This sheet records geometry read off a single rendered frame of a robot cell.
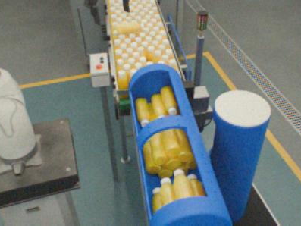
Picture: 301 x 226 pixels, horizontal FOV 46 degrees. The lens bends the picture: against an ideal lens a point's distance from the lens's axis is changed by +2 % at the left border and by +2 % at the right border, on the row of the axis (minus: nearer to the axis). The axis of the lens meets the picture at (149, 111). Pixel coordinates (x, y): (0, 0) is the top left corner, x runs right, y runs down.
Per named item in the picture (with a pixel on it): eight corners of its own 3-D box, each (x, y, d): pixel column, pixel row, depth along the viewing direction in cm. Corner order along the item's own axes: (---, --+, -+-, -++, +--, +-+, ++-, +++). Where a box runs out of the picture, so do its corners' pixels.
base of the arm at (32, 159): (-5, 183, 139) (-10, 174, 136) (-2, 143, 155) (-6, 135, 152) (43, 173, 143) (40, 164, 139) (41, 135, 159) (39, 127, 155)
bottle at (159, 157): (171, 161, 147) (164, 133, 159) (163, 153, 143) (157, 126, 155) (158, 167, 149) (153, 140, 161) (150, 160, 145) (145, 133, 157)
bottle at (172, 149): (171, 159, 146) (164, 132, 158) (184, 152, 144) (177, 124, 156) (162, 152, 142) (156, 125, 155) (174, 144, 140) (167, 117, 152)
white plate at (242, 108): (267, 91, 187) (266, 92, 188) (214, 89, 190) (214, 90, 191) (274, 127, 167) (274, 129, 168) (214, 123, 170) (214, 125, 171)
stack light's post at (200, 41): (189, 154, 292) (198, 38, 218) (188, 150, 295) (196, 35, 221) (194, 153, 292) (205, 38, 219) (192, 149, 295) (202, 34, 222)
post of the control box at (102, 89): (114, 181, 273) (98, 79, 207) (113, 177, 276) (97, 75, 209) (118, 180, 274) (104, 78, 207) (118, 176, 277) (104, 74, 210)
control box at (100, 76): (92, 87, 200) (90, 73, 193) (92, 67, 215) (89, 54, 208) (110, 86, 201) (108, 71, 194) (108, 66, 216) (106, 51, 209)
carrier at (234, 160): (242, 189, 247) (202, 185, 250) (267, 92, 188) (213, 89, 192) (246, 227, 226) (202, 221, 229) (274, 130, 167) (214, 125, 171)
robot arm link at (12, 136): (-3, 165, 139) (-22, 125, 124) (-8, 135, 151) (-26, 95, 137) (40, 152, 144) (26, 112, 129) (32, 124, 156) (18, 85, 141)
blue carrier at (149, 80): (153, 263, 129) (150, 221, 110) (130, 108, 194) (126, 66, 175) (229, 251, 131) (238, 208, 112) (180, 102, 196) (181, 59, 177)
